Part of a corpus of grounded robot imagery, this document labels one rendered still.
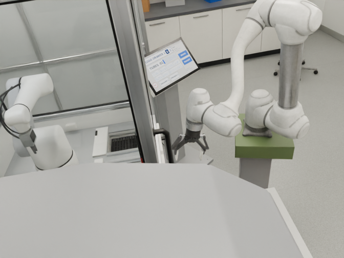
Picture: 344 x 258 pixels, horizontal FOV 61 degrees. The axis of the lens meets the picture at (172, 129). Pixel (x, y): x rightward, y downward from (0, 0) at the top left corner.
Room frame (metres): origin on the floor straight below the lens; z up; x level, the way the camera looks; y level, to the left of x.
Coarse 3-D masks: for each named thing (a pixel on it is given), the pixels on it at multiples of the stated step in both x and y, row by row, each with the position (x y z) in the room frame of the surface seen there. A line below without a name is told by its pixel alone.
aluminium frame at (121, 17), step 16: (0, 0) 0.65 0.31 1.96; (16, 0) 0.66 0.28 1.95; (32, 0) 0.67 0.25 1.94; (112, 0) 0.66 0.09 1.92; (112, 16) 0.66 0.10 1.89; (128, 16) 0.66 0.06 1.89; (128, 32) 0.66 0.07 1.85; (128, 48) 0.67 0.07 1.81; (128, 64) 0.66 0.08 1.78; (144, 64) 1.60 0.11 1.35; (128, 80) 0.66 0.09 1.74; (128, 96) 0.68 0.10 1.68; (144, 96) 0.66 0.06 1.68; (144, 112) 0.66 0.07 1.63; (144, 128) 0.67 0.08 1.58; (144, 144) 0.66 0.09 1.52; (144, 160) 0.68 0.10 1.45; (160, 160) 1.16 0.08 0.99
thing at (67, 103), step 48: (48, 0) 0.67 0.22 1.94; (96, 0) 0.68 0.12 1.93; (0, 48) 0.67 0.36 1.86; (48, 48) 0.67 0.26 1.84; (96, 48) 0.68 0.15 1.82; (0, 96) 0.66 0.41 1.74; (48, 96) 0.67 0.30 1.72; (96, 96) 0.67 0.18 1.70; (0, 144) 0.66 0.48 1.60; (48, 144) 0.67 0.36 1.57; (96, 144) 0.67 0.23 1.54
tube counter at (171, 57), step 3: (171, 54) 2.21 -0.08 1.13; (174, 54) 2.22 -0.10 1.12; (168, 57) 2.18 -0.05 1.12; (171, 57) 2.19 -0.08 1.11; (174, 57) 2.20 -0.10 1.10; (177, 57) 2.21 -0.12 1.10; (162, 60) 2.14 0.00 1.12; (165, 60) 2.15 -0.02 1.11; (168, 60) 2.16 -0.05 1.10; (171, 60) 2.17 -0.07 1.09; (159, 63) 2.11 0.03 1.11; (162, 63) 2.12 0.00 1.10; (165, 63) 2.13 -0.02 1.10
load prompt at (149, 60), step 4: (168, 48) 2.24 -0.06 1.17; (160, 52) 2.19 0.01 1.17; (164, 52) 2.20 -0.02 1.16; (168, 52) 2.22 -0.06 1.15; (172, 52) 2.23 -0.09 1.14; (152, 56) 2.13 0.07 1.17; (156, 56) 2.14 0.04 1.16; (160, 56) 2.16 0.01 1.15; (164, 56) 2.17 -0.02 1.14; (148, 60) 2.09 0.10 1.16; (152, 60) 2.10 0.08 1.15; (156, 60) 2.12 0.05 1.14; (148, 64) 2.06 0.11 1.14
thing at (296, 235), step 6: (270, 192) 1.03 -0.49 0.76; (276, 192) 1.02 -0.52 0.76; (276, 198) 0.98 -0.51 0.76; (276, 204) 0.95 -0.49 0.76; (282, 204) 0.94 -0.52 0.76; (282, 210) 0.90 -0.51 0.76; (282, 216) 0.87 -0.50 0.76; (288, 216) 0.87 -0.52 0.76; (288, 222) 0.83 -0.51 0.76; (294, 228) 0.80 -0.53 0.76; (294, 234) 0.76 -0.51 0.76; (300, 240) 0.73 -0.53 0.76; (300, 246) 0.70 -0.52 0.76; (306, 246) 0.70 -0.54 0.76; (306, 252) 0.67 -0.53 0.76
